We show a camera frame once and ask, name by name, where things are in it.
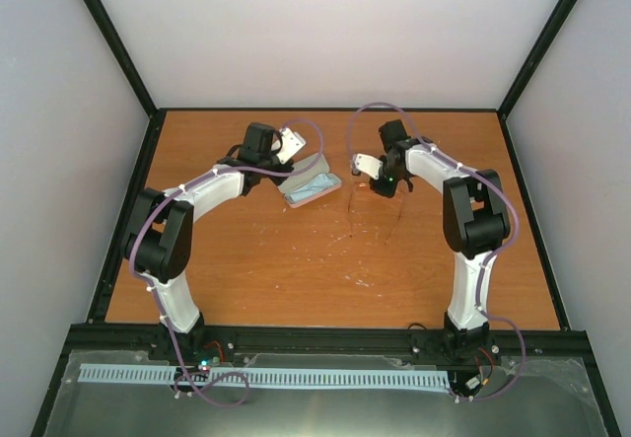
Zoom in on pink glasses case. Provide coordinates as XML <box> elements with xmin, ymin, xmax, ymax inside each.
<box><xmin>278</xmin><ymin>155</ymin><xmax>342</xmax><ymax>208</ymax></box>

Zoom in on brown transparent sunglasses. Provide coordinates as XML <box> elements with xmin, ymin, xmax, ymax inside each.
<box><xmin>348</xmin><ymin>182</ymin><xmax>407</xmax><ymax>245</ymax></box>

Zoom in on light blue cleaning cloth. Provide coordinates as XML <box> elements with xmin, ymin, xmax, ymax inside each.
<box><xmin>285</xmin><ymin>174</ymin><xmax>335</xmax><ymax>203</ymax></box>

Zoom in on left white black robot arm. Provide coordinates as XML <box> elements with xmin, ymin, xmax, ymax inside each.
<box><xmin>121</xmin><ymin>123</ymin><xmax>305</xmax><ymax>361</ymax></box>

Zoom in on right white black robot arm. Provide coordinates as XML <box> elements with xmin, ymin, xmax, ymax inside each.
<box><xmin>354</xmin><ymin>119</ymin><xmax>511</xmax><ymax>360</ymax></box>

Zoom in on clear plastic sheet cover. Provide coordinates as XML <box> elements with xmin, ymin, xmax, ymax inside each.
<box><xmin>43</xmin><ymin>351</ymin><xmax>606</xmax><ymax>436</ymax></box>

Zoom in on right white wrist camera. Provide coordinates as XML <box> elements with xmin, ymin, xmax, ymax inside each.
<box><xmin>351</xmin><ymin>153</ymin><xmax>383</xmax><ymax>181</ymax></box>

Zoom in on left black frame post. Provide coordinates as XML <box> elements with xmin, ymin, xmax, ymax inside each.
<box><xmin>62</xmin><ymin>0</ymin><xmax>160</xmax><ymax>117</ymax></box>

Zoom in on black frame post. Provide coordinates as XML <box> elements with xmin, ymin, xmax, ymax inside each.
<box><xmin>496</xmin><ymin>0</ymin><xmax>601</xmax><ymax>117</ymax></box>
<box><xmin>62</xmin><ymin>0</ymin><xmax>160</xmax><ymax>117</ymax></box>

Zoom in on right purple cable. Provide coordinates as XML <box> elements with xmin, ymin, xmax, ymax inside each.
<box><xmin>344</xmin><ymin>102</ymin><xmax>526</xmax><ymax>403</ymax></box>

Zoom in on purple cable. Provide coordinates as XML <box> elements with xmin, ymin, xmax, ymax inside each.
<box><xmin>344</xmin><ymin>102</ymin><xmax>526</xmax><ymax>403</ymax></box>
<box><xmin>128</xmin><ymin>118</ymin><xmax>326</xmax><ymax>406</ymax></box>

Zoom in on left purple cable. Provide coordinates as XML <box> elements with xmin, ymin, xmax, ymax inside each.
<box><xmin>128</xmin><ymin>118</ymin><xmax>326</xmax><ymax>406</ymax></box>

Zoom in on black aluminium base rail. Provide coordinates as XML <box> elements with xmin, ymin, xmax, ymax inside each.
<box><xmin>63</xmin><ymin>323</ymin><xmax>593</xmax><ymax>359</ymax></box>

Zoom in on light blue slotted cable duct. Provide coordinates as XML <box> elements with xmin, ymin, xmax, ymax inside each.
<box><xmin>77</xmin><ymin>364</ymin><xmax>450</xmax><ymax>393</ymax></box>

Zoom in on right black frame post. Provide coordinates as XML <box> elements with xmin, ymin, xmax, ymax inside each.
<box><xmin>496</xmin><ymin>0</ymin><xmax>601</xmax><ymax>117</ymax></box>

